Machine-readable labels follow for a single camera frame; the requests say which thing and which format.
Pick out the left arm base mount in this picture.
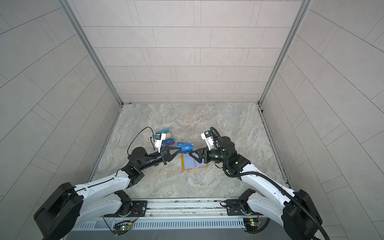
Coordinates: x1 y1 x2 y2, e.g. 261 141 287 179
104 201 148 218

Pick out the left corner metal post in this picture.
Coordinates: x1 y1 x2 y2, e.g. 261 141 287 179
58 0 124 108

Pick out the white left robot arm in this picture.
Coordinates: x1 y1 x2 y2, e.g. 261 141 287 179
34 147 182 240

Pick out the black corrugated cable conduit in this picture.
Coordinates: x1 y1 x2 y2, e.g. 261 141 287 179
209 126 331 240

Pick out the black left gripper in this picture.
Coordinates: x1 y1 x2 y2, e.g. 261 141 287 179
137 148 181 172

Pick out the right corner metal post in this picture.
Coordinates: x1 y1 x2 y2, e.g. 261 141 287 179
259 0 312 106

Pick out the left green circuit board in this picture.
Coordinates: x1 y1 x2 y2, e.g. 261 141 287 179
114 221 133 232

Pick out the corner metal post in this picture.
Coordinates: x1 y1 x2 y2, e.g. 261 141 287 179
259 0 312 106
58 0 124 108

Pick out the teal card in stand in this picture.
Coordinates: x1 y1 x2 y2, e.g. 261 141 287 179
157 128 170 135

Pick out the right green circuit board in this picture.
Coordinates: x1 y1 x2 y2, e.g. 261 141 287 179
243 218 260 233

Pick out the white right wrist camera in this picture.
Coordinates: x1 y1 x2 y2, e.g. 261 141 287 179
201 130 216 151

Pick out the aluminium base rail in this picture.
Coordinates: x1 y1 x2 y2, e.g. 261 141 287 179
59 197 313 223

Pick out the thin black left cable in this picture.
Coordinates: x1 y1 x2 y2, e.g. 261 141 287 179
127 126 156 155

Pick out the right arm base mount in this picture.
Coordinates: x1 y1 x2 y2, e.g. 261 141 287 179
220 199 262 216

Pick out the blue card in stand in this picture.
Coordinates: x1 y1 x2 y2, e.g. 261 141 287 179
163 138 175 147

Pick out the yellow leather card holder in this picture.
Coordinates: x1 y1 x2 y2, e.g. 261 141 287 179
181 154 209 171

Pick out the perforated vent strip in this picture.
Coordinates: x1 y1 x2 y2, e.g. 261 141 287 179
73 218 245 231

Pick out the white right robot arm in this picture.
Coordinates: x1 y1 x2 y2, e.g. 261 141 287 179
189 137 330 240

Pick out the green circuit board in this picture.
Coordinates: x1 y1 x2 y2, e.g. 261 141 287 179
243 218 260 233
114 221 133 232

